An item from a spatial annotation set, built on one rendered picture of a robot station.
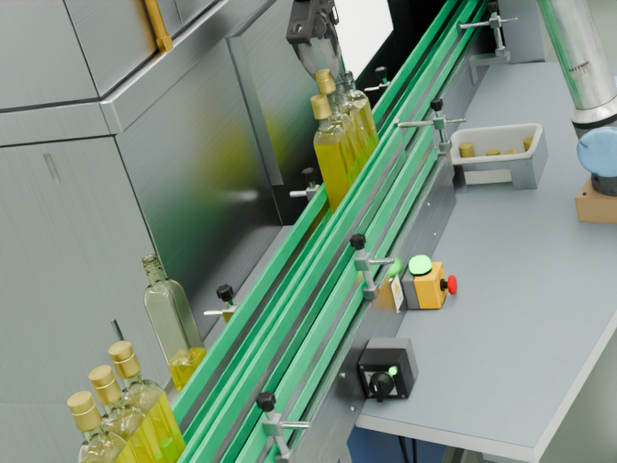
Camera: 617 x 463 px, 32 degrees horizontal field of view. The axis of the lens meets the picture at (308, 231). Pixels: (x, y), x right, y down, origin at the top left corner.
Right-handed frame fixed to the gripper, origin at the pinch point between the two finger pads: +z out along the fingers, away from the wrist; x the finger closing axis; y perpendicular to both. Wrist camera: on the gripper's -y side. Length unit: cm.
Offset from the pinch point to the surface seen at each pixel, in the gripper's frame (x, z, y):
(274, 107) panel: 11.8, 4.7, -2.8
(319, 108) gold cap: -0.6, 4.3, -7.5
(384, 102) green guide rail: 3.2, 23.0, 37.6
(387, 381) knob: -22, 38, -54
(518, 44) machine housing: -15, 37, 107
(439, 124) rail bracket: -15.1, 23.0, 21.4
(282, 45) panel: 11.8, -4.6, 9.0
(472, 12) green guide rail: -4, 25, 105
